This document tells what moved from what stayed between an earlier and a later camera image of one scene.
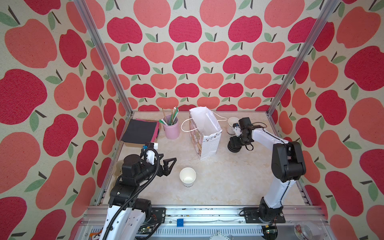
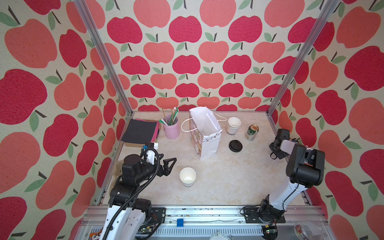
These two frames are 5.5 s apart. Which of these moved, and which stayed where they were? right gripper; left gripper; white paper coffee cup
Moved: right gripper
Stayed: white paper coffee cup; left gripper
